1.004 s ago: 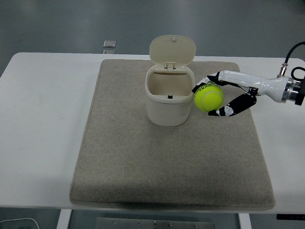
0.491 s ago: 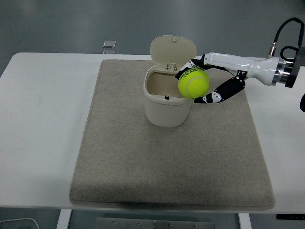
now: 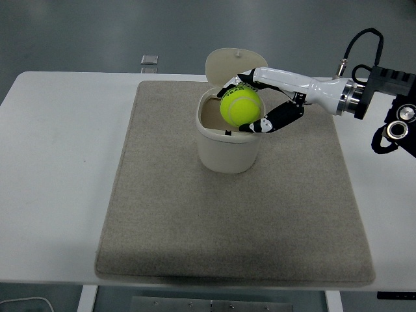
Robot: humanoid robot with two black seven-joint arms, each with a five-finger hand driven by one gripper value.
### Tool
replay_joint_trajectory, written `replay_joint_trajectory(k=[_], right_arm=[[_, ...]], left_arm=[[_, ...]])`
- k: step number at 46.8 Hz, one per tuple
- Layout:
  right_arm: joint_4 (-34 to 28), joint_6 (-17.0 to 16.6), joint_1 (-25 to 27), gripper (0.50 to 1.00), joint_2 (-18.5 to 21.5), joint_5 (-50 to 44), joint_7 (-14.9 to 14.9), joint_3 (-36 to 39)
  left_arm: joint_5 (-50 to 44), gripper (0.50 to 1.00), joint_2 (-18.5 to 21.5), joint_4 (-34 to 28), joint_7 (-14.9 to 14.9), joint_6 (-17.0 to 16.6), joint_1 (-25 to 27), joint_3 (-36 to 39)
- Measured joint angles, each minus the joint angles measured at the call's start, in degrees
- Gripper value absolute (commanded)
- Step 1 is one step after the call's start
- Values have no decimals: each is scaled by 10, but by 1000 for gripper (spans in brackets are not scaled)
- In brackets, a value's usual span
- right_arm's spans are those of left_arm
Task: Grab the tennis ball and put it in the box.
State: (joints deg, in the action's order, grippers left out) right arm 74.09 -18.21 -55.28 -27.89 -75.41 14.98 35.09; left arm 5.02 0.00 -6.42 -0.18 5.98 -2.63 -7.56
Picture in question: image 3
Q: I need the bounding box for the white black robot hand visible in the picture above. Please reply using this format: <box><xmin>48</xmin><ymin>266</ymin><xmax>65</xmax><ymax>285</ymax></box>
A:
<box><xmin>216</xmin><ymin>66</ymin><xmax>349</xmax><ymax>134</ymax></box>

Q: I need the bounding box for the yellow tennis ball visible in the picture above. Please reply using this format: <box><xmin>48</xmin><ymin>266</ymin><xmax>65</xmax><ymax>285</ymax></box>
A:
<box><xmin>220</xmin><ymin>83</ymin><xmax>262</xmax><ymax>128</ymax></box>

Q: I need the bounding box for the cream bin with hinged lid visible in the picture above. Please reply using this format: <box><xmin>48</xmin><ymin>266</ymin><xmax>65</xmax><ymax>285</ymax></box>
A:
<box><xmin>195</xmin><ymin>47</ymin><xmax>269</xmax><ymax>174</ymax></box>

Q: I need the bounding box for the beige felt mat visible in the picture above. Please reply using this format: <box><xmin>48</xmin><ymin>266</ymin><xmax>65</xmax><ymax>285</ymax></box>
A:
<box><xmin>94</xmin><ymin>80</ymin><xmax>376</xmax><ymax>287</ymax></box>

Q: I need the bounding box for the grey metal plate with screws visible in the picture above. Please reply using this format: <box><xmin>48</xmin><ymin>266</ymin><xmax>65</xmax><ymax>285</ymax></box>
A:
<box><xmin>129</xmin><ymin>295</ymin><xmax>294</xmax><ymax>312</ymax></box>

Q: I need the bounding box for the black label strip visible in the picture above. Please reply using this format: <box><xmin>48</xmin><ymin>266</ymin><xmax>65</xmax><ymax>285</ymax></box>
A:
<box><xmin>376</xmin><ymin>291</ymin><xmax>416</xmax><ymax>300</ymax></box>

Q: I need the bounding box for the white table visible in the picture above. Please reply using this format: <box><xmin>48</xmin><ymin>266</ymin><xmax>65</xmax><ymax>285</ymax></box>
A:
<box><xmin>0</xmin><ymin>71</ymin><xmax>416</xmax><ymax>312</ymax></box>

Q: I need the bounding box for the white cable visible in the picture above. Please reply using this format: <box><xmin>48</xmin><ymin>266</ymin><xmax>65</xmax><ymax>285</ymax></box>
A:
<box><xmin>0</xmin><ymin>296</ymin><xmax>57</xmax><ymax>312</ymax></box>

